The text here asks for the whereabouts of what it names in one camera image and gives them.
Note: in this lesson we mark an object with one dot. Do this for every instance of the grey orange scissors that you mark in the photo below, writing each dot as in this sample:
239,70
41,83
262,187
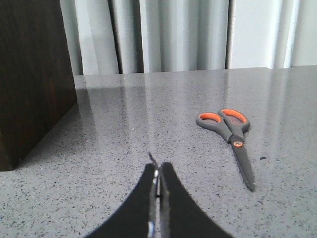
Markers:
231,124

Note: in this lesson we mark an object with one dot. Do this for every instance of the grey pleated curtain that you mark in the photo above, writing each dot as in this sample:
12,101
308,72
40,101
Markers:
129,36

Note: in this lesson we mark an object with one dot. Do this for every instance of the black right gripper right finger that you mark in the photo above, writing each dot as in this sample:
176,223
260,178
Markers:
180,216

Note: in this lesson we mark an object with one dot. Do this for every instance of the dark wooden drawer cabinet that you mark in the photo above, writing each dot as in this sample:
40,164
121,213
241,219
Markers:
36,80

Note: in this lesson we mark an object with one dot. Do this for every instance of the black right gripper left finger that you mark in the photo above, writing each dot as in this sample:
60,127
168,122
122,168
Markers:
136,217

